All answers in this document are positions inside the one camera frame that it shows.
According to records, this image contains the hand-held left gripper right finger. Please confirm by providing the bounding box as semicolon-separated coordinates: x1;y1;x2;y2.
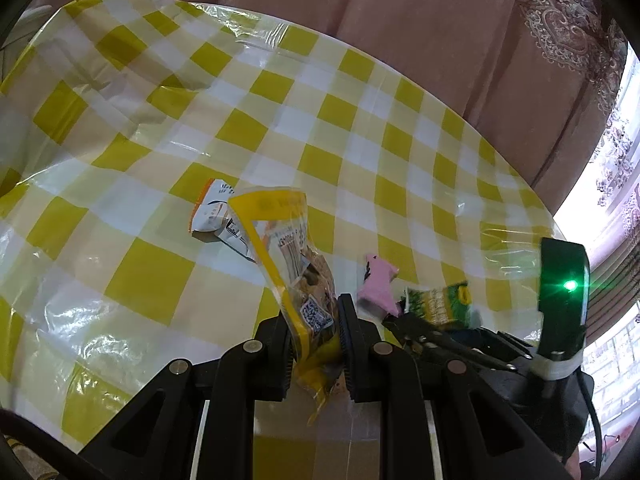
337;294;577;480

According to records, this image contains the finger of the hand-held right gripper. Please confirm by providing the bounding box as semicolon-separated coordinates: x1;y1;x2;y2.
407;339;518;373
381;311;533;361

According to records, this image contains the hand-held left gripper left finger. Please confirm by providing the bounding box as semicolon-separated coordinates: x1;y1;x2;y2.
80;317;294;480

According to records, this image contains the green snack packet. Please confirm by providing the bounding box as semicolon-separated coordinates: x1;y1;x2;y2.
401;282;482;332

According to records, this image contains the yellow tofu snack packet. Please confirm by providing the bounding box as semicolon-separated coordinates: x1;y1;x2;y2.
227;186;346;413

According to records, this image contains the pink snack packet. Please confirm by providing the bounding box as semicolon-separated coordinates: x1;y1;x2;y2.
356;254;402;318

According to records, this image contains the window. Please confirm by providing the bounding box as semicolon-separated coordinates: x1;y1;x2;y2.
580;300;640;463

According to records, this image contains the brown cardboard box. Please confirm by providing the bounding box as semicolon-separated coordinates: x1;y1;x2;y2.
192;387;442;480

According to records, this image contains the sheer white lace curtain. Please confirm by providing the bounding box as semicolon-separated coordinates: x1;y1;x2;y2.
555;50;640;261

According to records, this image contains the yellow checkered tablecloth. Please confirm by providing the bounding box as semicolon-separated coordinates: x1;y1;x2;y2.
0;0;567;461

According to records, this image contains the white snack packet orange corner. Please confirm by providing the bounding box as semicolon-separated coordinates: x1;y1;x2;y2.
189;178;257;262

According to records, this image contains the pink patterned curtain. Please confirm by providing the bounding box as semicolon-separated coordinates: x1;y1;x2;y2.
30;0;632;217

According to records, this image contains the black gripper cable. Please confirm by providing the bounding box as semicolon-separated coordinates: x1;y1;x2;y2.
579;375;607;472

